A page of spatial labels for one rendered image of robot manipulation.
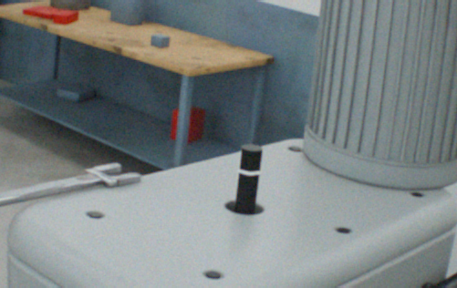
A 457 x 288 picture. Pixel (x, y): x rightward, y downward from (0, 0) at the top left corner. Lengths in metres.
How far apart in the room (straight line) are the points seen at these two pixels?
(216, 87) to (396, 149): 5.67
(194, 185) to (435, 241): 0.26
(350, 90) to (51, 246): 0.38
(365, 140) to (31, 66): 7.30
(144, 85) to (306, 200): 6.22
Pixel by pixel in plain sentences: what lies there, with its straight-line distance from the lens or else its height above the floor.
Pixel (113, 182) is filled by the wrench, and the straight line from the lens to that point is 0.95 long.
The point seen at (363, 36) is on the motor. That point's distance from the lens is 1.02.
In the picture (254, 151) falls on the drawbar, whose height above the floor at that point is 1.95.
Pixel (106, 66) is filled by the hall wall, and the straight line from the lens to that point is 7.47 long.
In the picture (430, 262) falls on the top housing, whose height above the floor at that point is 1.83.
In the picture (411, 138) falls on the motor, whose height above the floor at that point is 1.95.
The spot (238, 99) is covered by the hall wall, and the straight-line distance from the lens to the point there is 6.57.
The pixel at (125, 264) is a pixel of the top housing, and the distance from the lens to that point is 0.79.
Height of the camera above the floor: 2.23
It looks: 17 degrees down
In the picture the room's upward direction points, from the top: 7 degrees clockwise
